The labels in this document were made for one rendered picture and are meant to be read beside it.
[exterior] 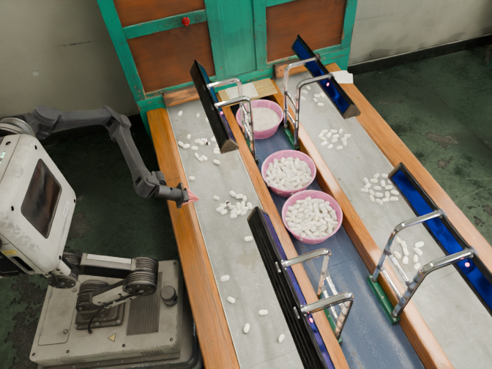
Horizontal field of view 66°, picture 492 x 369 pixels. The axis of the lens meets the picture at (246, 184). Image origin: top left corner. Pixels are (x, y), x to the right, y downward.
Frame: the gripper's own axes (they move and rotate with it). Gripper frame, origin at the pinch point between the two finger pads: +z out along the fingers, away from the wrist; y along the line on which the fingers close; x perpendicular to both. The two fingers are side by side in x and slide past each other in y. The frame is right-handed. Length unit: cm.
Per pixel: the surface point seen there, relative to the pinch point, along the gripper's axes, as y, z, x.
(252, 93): 72, 41, -25
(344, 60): 85, 92, -66
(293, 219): -16.9, 37.5, -16.9
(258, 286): -42.3, 18.8, -0.4
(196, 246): -17.7, 1.9, 10.5
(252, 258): -29.5, 20.1, -1.6
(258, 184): 5.6, 28.8, -12.6
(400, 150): 3, 84, -60
